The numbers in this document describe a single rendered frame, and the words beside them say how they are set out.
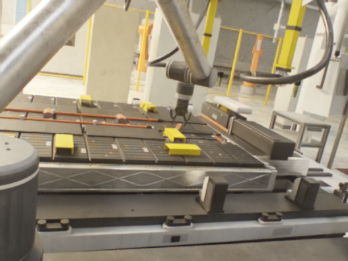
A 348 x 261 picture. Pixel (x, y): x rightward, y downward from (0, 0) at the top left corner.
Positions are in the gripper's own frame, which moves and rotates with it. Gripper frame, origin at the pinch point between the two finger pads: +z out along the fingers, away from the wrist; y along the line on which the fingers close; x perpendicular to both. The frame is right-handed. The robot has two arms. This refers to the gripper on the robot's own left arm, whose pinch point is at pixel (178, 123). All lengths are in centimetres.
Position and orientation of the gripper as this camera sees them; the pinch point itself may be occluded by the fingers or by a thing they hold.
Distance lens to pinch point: 201.0
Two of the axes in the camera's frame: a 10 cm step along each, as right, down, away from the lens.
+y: 9.8, 1.9, -0.9
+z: -1.6, 9.5, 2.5
